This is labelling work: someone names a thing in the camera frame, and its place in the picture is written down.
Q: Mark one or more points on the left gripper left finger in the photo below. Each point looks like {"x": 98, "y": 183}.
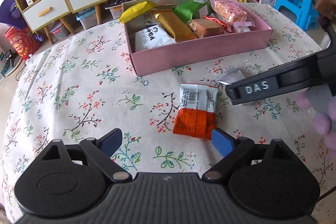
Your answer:
{"x": 98, "y": 152}

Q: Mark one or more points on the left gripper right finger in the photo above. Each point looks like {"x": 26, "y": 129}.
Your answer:
{"x": 236, "y": 152}

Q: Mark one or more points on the orange white snack pack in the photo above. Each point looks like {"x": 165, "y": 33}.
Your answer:
{"x": 196, "y": 115}

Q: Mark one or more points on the brown cracker pack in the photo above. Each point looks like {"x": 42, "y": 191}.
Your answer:
{"x": 203, "y": 28}

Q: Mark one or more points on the gold snack bar pack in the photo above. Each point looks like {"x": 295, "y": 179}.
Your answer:
{"x": 173, "y": 25}

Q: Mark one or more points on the yellow snack bag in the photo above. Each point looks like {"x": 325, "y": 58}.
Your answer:
{"x": 135, "y": 11}

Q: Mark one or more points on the blue plastic stool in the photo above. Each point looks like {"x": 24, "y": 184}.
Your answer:
{"x": 302, "y": 12}

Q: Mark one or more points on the silver foil wrapper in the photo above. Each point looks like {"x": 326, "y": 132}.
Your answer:
{"x": 229, "y": 76}

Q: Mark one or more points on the red white snack pack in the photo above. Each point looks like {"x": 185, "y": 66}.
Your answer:
{"x": 228, "y": 28}

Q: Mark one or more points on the pink rice cracker pack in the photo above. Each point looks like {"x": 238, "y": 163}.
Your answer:
{"x": 233, "y": 13}

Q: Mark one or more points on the white black-print snack bag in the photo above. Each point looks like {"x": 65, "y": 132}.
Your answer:
{"x": 152, "y": 37}

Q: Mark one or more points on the clear plastic storage bin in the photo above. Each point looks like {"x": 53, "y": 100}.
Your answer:
{"x": 87, "y": 18}

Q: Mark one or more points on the red gift bag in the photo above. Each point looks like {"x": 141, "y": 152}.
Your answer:
{"x": 23, "y": 41}

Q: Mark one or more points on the green snack bag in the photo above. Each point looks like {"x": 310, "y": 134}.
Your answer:
{"x": 193, "y": 9}

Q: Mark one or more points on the purple hat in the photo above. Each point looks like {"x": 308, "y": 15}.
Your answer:
{"x": 11, "y": 15}

